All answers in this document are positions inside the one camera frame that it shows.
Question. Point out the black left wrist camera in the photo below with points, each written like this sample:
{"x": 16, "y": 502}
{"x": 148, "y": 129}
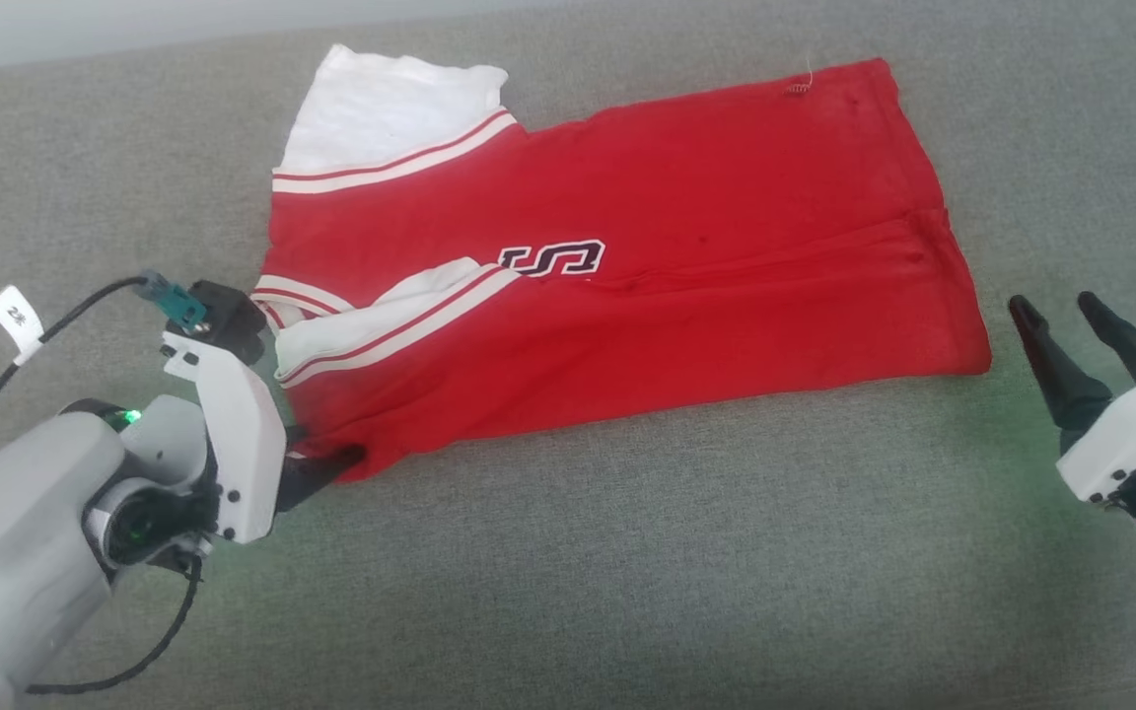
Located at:
{"x": 228, "y": 316}

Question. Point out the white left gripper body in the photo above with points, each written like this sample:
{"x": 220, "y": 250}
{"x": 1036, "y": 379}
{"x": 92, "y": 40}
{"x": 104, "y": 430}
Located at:
{"x": 243, "y": 454}

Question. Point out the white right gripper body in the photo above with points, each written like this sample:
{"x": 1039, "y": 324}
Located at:
{"x": 1135, "y": 434}

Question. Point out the red and white garment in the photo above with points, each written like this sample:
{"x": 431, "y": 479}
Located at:
{"x": 676, "y": 296}

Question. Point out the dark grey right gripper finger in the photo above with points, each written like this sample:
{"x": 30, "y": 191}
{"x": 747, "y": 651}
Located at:
{"x": 1066, "y": 390}
{"x": 1135, "y": 355}

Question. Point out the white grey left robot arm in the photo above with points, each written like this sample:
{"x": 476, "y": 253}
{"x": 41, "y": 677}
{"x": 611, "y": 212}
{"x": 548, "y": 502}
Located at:
{"x": 16, "y": 532}

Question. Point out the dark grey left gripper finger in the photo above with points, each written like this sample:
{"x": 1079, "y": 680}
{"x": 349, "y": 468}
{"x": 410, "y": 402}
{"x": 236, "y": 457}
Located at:
{"x": 307, "y": 478}

